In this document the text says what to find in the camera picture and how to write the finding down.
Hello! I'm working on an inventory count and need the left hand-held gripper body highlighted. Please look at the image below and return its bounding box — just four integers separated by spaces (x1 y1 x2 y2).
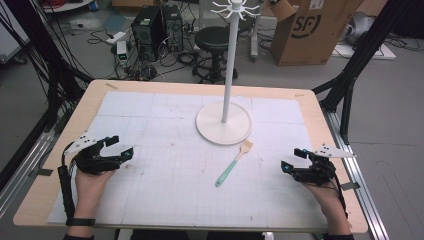
64 132 123 176

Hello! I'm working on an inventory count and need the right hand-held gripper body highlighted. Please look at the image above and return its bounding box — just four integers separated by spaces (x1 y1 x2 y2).
292 143 357 187

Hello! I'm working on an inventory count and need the person's left hand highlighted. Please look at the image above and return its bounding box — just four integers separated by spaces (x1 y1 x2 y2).
74 167 117 203

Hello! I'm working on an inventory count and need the person's right hand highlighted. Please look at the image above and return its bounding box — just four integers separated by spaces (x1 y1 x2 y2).
303 180 345 213

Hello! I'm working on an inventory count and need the white grid mat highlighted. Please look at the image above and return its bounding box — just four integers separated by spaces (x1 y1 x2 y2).
46 91 330 230

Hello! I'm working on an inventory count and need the black wristband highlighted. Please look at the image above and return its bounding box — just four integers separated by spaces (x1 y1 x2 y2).
65 217 97 227

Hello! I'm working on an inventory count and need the small white device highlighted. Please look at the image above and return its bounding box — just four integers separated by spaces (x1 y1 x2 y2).
115 40 130 67

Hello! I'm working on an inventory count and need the white power strip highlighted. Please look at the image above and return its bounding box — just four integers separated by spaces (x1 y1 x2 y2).
105 31 127 46

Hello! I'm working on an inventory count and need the person's dark clothing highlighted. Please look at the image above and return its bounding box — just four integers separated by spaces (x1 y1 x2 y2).
129 229 265 240

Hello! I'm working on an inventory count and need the white hook rack stand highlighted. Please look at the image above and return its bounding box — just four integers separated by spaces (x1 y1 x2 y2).
195 0 261 147

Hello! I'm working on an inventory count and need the black computer tower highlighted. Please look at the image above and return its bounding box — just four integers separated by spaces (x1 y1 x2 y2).
130 5 167 63
161 3 185 54

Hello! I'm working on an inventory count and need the large cardboard box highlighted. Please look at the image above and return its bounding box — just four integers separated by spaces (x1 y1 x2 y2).
269 0 365 67

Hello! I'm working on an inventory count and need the flat white board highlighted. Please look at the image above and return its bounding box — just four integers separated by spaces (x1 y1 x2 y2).
331 42 397 61

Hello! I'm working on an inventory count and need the white metal stand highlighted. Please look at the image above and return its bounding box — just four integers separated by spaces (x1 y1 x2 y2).
249 0 265 63

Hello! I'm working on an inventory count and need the black round stool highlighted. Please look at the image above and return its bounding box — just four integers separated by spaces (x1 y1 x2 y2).
191 25 240 85

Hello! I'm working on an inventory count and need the right hand-held gripper cable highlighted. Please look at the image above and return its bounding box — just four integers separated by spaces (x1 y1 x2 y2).
332 175 350 220

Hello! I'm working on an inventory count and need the hand-held gripper cable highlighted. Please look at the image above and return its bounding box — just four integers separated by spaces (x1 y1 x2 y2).
332 175 350 220
57 141 77 222

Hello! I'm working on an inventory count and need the left hand-held gripper cable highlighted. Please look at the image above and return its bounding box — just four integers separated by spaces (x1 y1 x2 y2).
57 141 77 222

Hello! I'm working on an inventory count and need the aluminium rail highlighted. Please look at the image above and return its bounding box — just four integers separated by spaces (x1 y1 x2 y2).
321 107 391 240
0 109 67 218

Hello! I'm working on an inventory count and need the green-handled spatula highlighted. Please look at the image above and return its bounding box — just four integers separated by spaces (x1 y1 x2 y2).
214 139 255 188

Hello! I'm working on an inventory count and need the bundle of black floor cables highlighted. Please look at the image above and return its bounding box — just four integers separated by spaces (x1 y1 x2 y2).
87 28 202 82

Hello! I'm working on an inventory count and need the black metal frame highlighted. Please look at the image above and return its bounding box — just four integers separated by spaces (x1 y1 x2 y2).
0 0 95 134
312 0 415 145

